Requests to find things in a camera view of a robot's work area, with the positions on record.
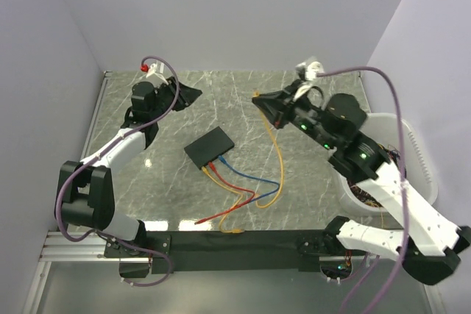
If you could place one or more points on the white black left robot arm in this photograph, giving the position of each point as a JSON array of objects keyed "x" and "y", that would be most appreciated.
[{"x": 85, "y": 194}]

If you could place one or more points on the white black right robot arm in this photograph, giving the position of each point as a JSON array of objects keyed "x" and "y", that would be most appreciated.
[{"x": 428, "y": 245}]

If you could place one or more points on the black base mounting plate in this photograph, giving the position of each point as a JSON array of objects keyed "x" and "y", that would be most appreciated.
[{"x": 249, "y": 250}]

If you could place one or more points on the black network switch box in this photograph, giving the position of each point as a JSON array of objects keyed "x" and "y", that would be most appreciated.
[{"x": 209, "y": 147}]

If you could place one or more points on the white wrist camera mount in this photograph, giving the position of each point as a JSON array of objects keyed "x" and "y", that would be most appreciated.
[
  {"x": 154, "y": 71},
  {"x": 308, "y": 71}
]

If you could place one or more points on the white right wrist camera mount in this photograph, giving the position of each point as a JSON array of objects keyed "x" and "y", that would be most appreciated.
[{"x": 308, "y": 71}]

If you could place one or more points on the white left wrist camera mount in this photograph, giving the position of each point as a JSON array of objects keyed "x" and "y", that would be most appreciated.
[{"x": 154, "y": 71}]

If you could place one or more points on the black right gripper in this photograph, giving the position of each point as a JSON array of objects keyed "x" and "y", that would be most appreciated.
[{"x": 278, "y": 105}]

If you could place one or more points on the aluminium front frame rail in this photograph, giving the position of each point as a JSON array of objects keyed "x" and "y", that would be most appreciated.
[{"x": 94, "y": 248}]

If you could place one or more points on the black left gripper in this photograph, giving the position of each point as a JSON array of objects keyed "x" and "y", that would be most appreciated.
[{"x": 185, "y": 95}]

